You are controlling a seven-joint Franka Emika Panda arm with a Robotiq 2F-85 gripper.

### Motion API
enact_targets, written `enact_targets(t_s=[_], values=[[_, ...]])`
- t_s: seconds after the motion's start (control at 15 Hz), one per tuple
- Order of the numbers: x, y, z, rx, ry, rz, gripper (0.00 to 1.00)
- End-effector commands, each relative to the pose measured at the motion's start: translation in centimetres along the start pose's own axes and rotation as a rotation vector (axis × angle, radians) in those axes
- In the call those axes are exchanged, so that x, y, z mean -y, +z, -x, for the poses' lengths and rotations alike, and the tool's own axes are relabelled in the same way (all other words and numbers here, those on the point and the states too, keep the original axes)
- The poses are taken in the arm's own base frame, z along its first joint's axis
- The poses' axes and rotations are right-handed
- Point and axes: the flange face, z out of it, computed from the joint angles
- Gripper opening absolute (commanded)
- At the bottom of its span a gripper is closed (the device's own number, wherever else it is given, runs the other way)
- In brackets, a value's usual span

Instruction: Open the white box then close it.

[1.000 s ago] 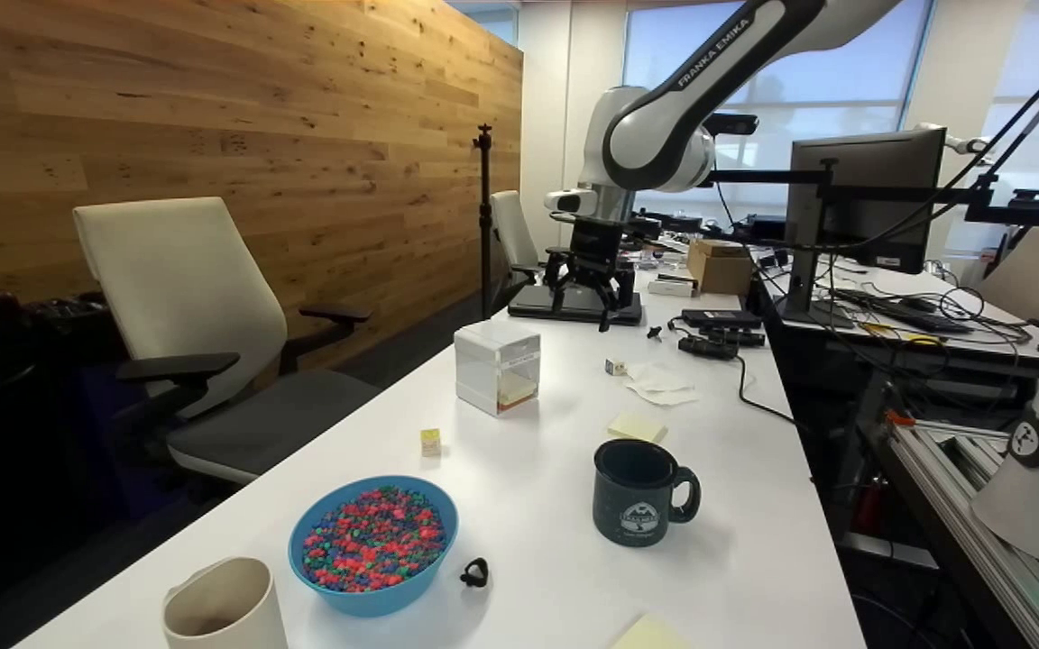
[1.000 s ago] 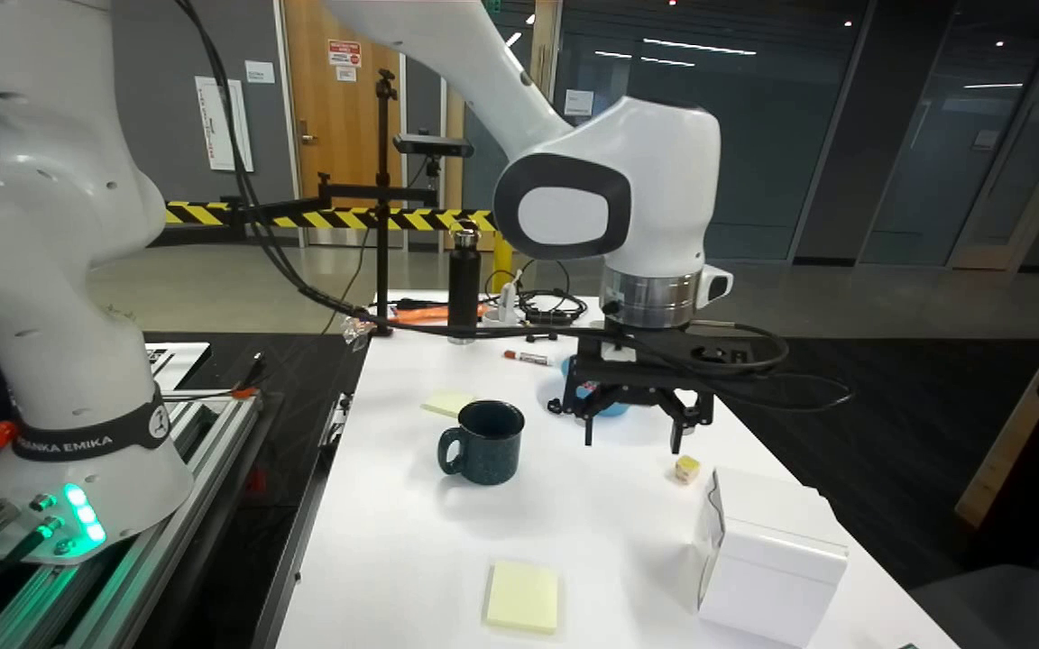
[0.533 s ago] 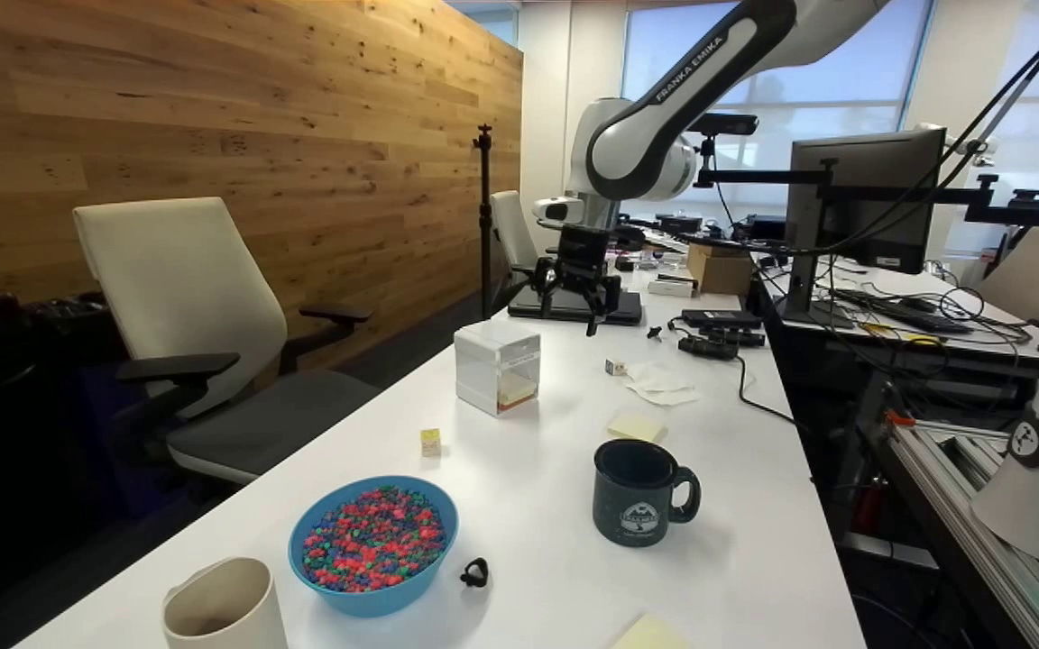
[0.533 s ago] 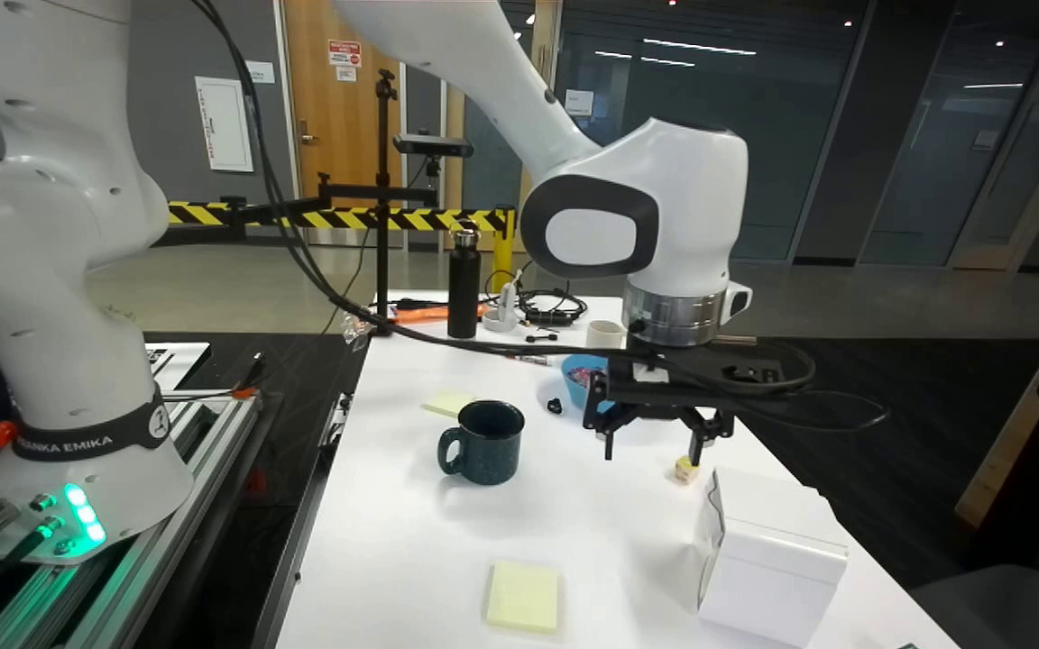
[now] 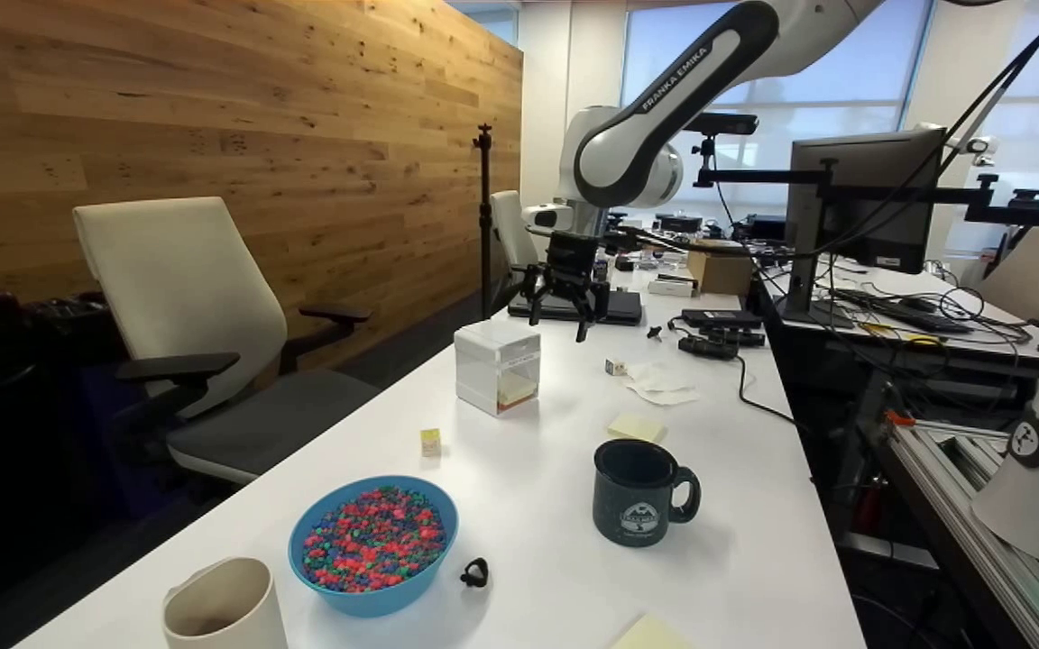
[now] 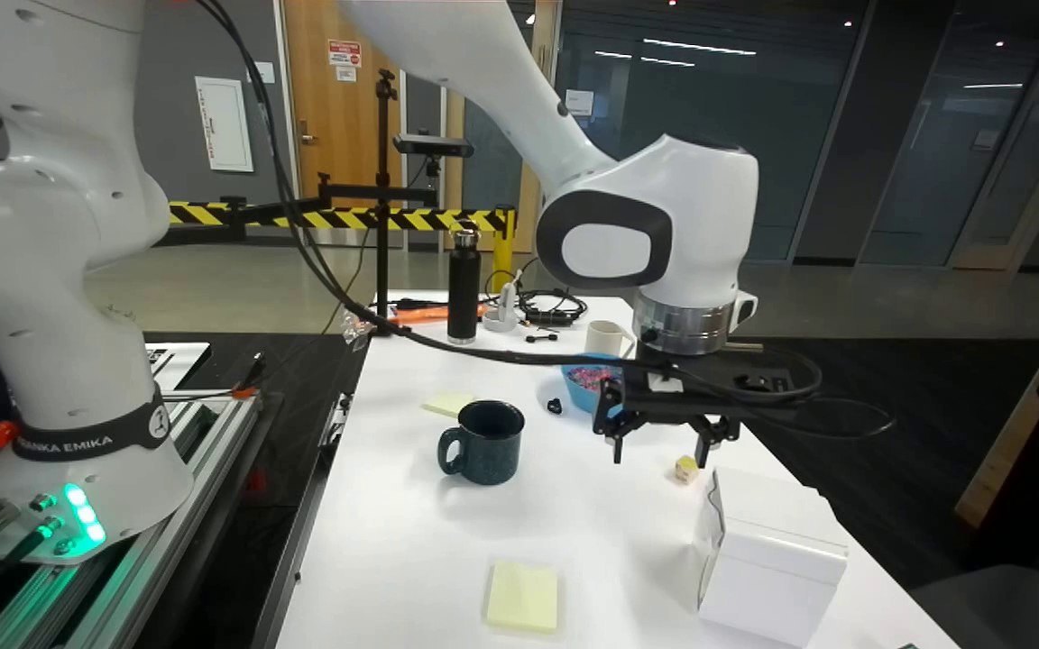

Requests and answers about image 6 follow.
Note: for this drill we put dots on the black stereo camera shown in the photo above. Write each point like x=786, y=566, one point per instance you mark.
x=433, y=146

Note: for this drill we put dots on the clear plastic bottle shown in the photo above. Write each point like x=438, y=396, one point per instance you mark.
x=501, y=312

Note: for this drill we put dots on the white box with clear lid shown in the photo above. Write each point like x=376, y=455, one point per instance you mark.
x=773, y=580

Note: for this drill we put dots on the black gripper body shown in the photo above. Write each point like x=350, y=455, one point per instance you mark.
x=667, y=402

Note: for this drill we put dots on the blue bowl of candies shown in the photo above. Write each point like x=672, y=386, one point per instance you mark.
x=579, y=382

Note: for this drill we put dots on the small black clip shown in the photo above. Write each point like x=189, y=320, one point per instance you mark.
x=557, y=407

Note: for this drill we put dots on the yellow black striped barrier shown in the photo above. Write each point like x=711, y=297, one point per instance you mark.
x=350, y=219

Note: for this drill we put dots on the small white wall label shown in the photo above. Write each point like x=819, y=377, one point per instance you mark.
x=263, y=72

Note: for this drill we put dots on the yellow floor sign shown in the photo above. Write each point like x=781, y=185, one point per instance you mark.
x=503, y=257

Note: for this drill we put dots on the red white door sign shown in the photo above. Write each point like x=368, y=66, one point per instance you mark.
x=343, y=64

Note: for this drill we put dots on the thin yellow sticky note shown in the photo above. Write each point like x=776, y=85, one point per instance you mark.
x=450, y=406

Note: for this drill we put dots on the black pen orange tip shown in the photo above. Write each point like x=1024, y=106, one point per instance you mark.
x=246, y=377

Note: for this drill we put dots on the wooden door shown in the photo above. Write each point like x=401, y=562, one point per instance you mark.
x=322, y=131

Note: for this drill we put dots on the black camera stand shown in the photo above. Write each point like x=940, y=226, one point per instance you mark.
x=383, y=264

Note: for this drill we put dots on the yellow sticky note pad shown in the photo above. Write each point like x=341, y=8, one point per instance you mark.
x=520, y=596

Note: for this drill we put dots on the black safety glasses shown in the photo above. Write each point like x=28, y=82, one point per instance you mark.
x=552, y=312

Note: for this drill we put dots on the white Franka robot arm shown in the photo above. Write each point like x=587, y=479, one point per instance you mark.
x=39, y=240

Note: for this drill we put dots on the white cup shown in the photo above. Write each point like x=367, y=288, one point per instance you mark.
x=609, y=338

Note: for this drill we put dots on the black bottle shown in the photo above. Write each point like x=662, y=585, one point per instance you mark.
x=464, y=288

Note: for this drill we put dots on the white wall panel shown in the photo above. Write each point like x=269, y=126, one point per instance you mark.
x=224, y=124

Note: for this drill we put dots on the dark green mug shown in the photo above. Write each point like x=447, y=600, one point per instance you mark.
x=490, y=446

